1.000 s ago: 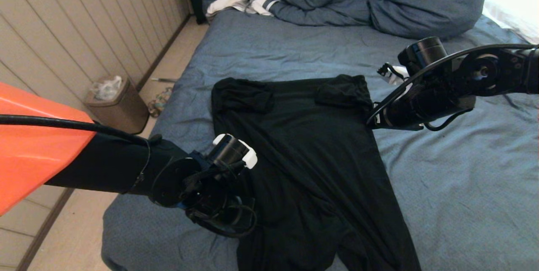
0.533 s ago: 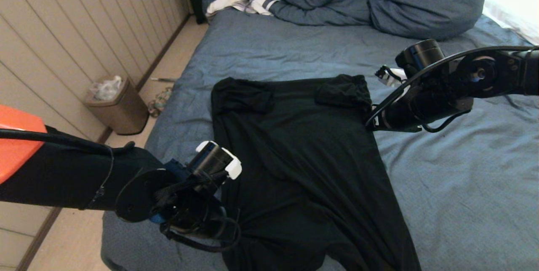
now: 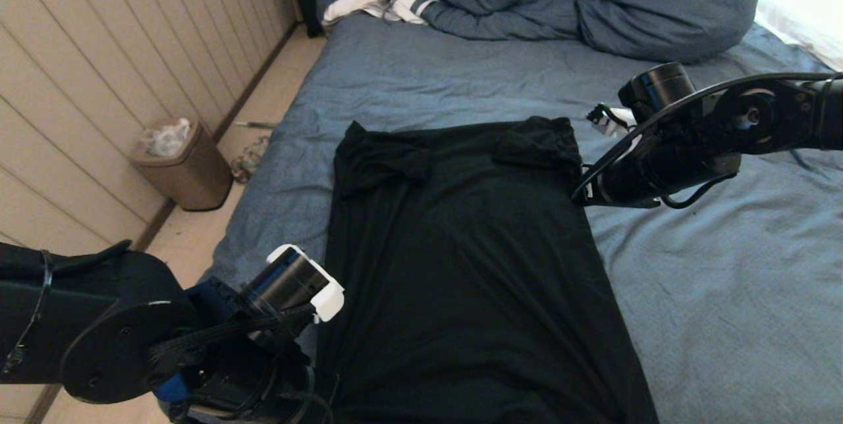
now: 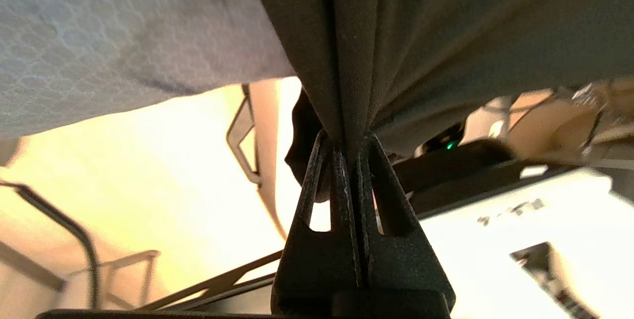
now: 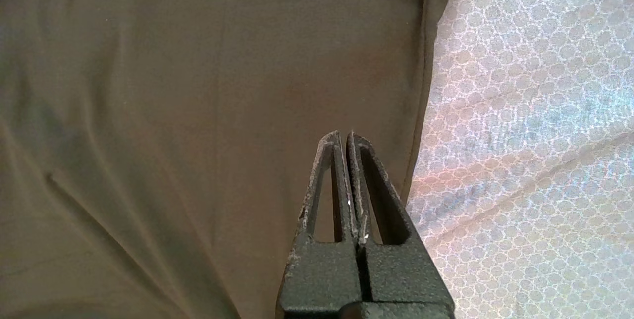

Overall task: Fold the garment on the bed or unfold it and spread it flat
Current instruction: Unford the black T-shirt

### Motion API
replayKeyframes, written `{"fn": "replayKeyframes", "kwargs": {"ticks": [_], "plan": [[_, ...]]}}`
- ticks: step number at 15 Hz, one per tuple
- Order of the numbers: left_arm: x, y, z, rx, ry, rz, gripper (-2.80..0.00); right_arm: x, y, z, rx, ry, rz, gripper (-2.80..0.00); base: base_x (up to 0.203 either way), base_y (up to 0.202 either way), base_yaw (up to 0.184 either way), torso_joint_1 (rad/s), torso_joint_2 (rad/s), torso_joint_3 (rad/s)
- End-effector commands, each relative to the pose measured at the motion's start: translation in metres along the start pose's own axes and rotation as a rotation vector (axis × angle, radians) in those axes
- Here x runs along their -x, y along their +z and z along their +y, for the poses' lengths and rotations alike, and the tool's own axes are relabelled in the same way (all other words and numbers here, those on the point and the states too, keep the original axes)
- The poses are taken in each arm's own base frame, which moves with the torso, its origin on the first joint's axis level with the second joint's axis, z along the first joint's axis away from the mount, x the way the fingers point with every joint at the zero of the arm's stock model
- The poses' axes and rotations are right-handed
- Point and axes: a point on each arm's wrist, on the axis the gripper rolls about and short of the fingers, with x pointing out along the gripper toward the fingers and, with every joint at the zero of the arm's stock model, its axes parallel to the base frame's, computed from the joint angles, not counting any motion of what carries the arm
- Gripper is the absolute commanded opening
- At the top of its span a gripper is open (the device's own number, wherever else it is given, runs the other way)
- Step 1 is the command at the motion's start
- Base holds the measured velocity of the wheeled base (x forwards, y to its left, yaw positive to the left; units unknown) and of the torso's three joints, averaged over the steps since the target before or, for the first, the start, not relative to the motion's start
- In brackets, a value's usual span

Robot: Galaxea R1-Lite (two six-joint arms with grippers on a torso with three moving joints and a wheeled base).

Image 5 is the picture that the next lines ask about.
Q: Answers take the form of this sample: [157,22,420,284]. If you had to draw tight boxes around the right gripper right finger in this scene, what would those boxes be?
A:
[346,132,456,319]

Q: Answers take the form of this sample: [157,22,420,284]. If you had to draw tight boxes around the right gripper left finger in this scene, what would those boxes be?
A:
[276,130,362,319]

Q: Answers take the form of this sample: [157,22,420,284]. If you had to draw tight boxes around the black moon print T-shirt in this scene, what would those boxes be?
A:
[0,0,462,319]

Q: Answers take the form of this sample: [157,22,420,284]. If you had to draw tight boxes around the blue bed sheet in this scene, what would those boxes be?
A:
[405,0,634,319]

